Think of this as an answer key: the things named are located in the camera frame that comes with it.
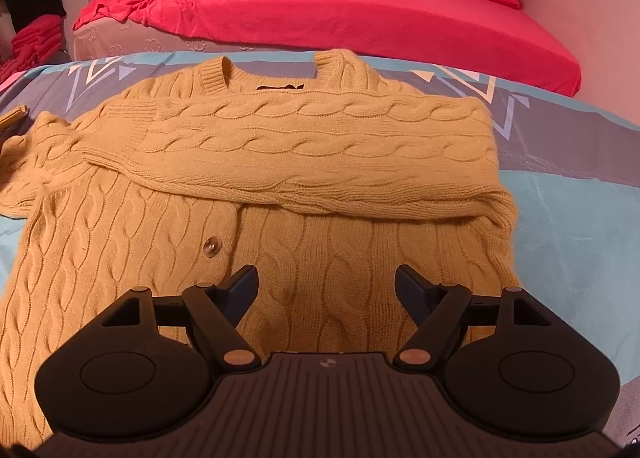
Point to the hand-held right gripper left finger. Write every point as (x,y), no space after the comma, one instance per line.
(244,285)

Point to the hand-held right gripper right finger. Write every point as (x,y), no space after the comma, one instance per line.
(407,285)

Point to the blue grey printed blanket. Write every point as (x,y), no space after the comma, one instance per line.
(575,218)

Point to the grey patterned mattress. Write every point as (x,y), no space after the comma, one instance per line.
(125,45)

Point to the bed with red sheet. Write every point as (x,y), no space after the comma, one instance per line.
(350,13)

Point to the pile of red towels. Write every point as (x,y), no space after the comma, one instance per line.
(35,40)

